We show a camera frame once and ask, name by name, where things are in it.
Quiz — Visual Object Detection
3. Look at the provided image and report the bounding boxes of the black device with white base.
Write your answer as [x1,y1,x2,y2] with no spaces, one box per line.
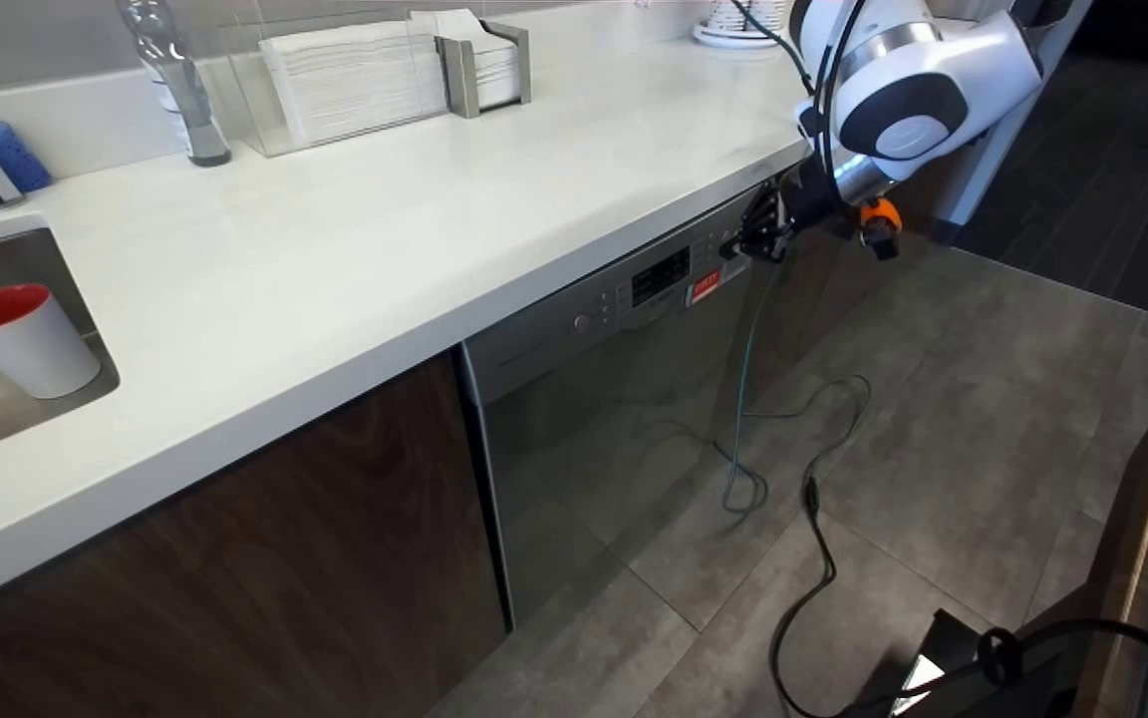
[867,607,1083,718]

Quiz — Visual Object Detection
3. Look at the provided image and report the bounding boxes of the wooden framed cart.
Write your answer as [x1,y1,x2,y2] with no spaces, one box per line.
[1074,377,1148,718]

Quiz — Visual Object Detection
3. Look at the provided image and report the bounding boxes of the red dishwasher sticker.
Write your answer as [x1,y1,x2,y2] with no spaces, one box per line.
[686,265,735,313]

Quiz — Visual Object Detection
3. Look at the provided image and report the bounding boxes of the stainless steel dishwasher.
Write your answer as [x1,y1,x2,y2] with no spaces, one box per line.
[459,174,783,629]

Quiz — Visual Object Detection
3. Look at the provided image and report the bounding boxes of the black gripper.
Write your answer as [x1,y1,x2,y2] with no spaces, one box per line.
[730,155,868,268]

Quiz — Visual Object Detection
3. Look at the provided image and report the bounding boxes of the grey metal napkin holder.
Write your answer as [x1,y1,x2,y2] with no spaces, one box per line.
[431,14,534,121]

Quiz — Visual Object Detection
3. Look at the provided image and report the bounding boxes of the black floor cable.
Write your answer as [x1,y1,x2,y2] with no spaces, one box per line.
[708,371,879,718]

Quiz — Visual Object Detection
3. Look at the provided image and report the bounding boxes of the white napkins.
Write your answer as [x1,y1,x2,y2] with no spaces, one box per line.
[407,6,525,113]

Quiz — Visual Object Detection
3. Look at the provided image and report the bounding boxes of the black camera cable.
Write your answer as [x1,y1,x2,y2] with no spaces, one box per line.
[848,615,1148,718]

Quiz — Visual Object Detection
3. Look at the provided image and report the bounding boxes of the white round dish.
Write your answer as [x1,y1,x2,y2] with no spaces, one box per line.
[690,0,795,52]

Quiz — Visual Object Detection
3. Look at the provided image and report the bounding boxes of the dark wood double-door cabinet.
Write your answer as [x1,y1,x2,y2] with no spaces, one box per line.
[0,346,515,718]

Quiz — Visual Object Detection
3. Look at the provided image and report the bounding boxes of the white cup red inside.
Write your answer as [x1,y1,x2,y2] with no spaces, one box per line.
[0,281,104,402]

